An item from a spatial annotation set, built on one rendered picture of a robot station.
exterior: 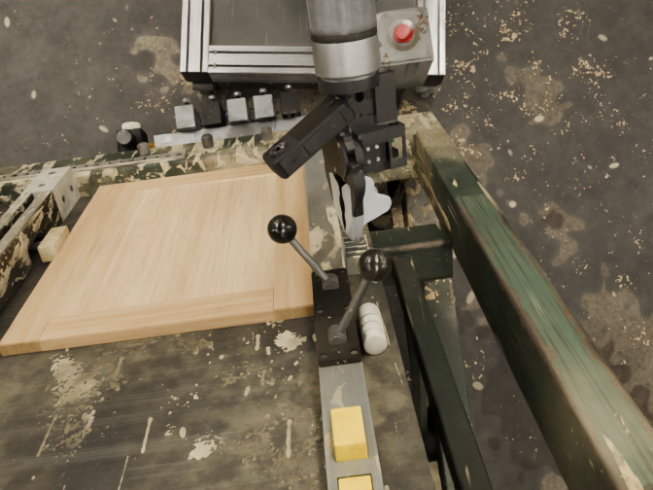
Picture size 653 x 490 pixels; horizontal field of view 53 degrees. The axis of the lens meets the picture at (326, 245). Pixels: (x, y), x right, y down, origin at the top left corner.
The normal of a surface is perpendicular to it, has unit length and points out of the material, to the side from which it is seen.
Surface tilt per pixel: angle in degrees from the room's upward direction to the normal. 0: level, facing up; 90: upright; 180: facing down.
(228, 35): 0
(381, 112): 38
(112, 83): 0
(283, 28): 0
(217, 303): 57
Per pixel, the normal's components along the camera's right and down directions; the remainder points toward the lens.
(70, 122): -0.02, -0.09
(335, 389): -0.11, -0.88
